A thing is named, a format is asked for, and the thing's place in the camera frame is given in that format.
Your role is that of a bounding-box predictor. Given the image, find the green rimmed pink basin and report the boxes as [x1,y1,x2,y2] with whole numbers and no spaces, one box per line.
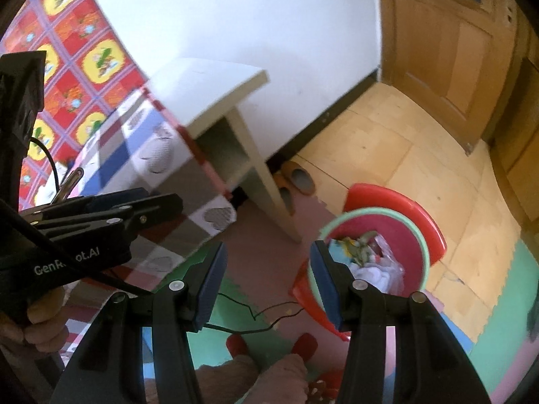
[307,207,431,331]

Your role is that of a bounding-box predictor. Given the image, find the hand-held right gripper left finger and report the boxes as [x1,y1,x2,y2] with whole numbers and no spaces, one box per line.
[50,241,229,404]

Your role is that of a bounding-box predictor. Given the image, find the wooden cabinet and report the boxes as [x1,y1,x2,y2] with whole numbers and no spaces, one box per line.
[484,42,539,228]

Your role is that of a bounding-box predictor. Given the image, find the brown slipper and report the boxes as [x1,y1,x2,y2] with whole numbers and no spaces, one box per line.
[274,174,296,216]
[281,161,316,196]

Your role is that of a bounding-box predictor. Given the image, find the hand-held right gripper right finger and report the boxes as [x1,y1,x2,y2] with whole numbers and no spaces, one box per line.
[309,240,491,404]

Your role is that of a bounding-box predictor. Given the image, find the thin black wire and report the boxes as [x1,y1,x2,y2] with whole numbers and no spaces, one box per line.
[205,290,305,334]

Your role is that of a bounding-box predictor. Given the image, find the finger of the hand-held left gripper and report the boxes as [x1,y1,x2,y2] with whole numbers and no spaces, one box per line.
[40,193,184,242]
[26,187,149,223]

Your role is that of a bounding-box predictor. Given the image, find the black camera cable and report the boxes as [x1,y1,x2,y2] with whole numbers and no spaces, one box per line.
[30,136,60,196]

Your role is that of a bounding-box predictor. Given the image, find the white side table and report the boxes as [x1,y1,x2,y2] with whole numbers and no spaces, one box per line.
[145,56,305,243]

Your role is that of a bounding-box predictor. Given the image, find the foam puzzle floor mat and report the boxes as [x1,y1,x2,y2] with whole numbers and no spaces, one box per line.
[63,196,539,404]

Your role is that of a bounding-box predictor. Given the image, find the red slipper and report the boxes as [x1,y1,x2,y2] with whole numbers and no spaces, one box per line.
[292,332,319,360]
[226,333,249,356]

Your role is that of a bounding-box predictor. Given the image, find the person's left hand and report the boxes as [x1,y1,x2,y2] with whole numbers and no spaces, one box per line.
[0,290,70,348]

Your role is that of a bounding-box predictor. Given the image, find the red floral wall cloth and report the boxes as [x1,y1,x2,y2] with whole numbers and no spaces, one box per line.
[0,0,150,211]

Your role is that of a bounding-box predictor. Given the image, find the wooden door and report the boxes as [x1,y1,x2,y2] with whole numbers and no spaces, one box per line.
[377,0,520,156]

